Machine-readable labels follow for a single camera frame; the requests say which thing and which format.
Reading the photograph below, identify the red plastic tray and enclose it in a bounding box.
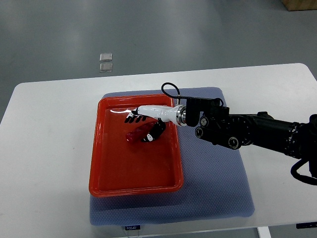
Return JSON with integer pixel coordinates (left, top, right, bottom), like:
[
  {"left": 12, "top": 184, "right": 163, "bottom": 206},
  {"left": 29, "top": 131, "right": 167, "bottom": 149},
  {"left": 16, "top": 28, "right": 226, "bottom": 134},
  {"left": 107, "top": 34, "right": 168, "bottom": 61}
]
[{"left": 89, "top": 94, "right": 184, "bottom": 198}]

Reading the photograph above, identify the white table leg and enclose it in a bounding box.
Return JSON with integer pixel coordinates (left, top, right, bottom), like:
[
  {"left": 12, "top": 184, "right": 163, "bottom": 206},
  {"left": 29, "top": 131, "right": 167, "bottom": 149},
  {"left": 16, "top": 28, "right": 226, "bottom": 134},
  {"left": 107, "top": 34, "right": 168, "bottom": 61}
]
[{"left": 257, "top": 226, "right": 271, "bottom": 238}]

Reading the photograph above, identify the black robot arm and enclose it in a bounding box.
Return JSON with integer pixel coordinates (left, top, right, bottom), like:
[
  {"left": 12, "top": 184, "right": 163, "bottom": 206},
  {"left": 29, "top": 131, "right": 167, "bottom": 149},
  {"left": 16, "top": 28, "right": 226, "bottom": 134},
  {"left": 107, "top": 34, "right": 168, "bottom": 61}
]
[{"left": 124, "top": 97, "right": 317, "bottom": 185}]

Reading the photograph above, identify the brown cardboard box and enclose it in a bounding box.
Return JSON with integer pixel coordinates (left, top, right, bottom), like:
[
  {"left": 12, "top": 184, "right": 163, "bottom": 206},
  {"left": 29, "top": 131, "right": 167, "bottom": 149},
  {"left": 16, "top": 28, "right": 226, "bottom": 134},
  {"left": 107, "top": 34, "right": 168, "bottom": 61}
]
[{"left": 281, "top": 0, "right": 317, "bottom": 11}]

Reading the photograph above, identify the upper metal floor plate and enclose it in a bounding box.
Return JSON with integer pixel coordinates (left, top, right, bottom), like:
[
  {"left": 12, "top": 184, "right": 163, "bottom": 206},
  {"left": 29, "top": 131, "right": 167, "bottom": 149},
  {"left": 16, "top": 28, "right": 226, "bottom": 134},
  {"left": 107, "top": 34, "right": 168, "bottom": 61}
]
[{"left": 100, "top": 53, "right": 112, "bottom": 62}]

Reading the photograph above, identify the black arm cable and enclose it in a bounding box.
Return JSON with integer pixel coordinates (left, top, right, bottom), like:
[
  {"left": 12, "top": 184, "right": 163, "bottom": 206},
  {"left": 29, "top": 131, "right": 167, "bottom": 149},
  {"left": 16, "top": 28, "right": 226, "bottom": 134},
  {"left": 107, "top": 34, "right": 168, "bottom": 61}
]
[{"left": 161, "top": 82, "right": 189, "bottom": 106}]

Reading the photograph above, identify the blue-grey textured mat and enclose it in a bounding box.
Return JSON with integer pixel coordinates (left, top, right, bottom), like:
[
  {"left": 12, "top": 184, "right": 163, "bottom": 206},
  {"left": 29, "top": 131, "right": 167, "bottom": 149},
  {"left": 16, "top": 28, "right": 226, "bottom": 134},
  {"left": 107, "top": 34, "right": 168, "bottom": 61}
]
[{"left": 90, "top": 90, "right": 255, "bottom": 226}]

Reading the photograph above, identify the red pepper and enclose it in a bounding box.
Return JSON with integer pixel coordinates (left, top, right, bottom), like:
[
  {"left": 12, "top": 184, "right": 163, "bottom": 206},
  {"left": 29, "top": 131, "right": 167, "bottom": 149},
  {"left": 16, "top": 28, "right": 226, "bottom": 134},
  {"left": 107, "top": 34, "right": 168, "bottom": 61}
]
[{"left": 125, "top": 121, "right": 156, "bottom": 143}]

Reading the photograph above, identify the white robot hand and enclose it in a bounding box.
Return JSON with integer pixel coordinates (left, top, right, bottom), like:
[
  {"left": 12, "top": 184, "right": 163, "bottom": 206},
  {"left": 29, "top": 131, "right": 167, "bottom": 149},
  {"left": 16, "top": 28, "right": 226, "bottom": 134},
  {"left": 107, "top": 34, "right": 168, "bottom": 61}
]
[{"left": 124, "top": 105, "right": 186, "bottom": 142}]

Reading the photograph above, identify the black mat label tag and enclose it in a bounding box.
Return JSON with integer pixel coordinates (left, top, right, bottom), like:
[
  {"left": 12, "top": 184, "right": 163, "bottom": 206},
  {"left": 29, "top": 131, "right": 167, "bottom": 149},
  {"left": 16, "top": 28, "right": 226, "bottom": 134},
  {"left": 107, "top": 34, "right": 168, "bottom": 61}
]
[{"left": 125, "top": 225, "right": 141, "bottom": 231}]

